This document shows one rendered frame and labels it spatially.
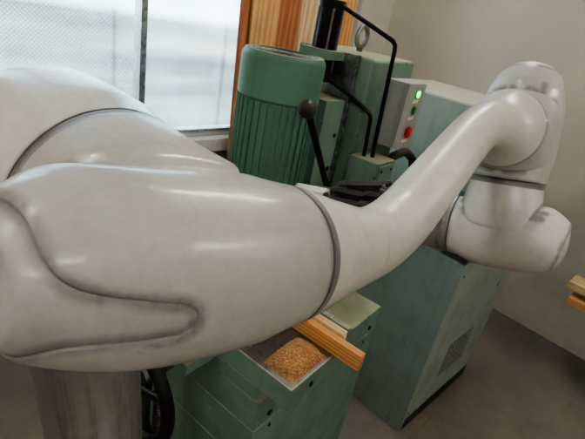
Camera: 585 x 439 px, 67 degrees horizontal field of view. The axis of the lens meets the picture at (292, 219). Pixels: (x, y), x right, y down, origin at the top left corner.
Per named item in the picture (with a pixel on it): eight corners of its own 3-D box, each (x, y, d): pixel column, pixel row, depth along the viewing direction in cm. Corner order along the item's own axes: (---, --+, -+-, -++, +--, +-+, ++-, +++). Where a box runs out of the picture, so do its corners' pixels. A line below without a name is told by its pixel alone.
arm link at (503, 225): (455, 252, 75) (472, 175, 73) (560, 277, 67) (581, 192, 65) (439, 260, 66) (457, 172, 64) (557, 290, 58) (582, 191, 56)
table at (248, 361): (88, 290, 116) (88, 270, 113) (182, 255, 139) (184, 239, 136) (256, 441, 85) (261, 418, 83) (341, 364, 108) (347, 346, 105)
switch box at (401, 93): (372, 141, 114) (388, 77, 107) (389, 138, 122) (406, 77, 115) (393, 149, 111) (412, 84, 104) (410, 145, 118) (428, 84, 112)
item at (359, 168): (336, 209, 114) (349, 153, 107) (354, 202, 120) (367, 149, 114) (364, 222, 109) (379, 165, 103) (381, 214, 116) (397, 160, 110)
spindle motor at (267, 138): (209, 183, 103) (225, 40, 89) (260, 172, 116) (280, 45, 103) (265, 212, 94) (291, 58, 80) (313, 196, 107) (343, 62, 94)
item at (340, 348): (178, 250, 130) (179, 238, 128) (184, 248, 132) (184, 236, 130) (356, 371, 98) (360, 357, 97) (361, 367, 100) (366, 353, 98)
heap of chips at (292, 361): (262, 361, 96) (264, 351, 95) (298, 336, 105) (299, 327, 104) (292, 384, 92) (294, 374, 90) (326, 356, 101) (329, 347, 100)
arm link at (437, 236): (461, 224, 76) (426, 217, 79) (463, 183, 70) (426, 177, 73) (444, 263, 71) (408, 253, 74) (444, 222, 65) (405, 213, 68)
